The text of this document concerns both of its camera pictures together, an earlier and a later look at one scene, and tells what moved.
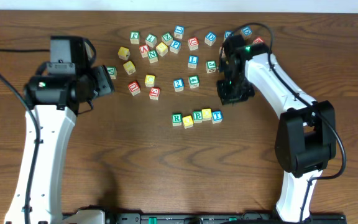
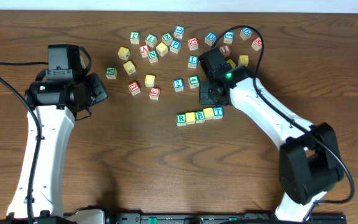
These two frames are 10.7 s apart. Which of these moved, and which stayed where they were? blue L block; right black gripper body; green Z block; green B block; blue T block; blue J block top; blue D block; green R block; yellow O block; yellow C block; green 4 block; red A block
Moved: blue T block; green R block; green B block; yellow O block; right black gripper body
Stayed: green Z block; red A block; blue L block; blue J block top; yellow C block; green 4 block; blue D block
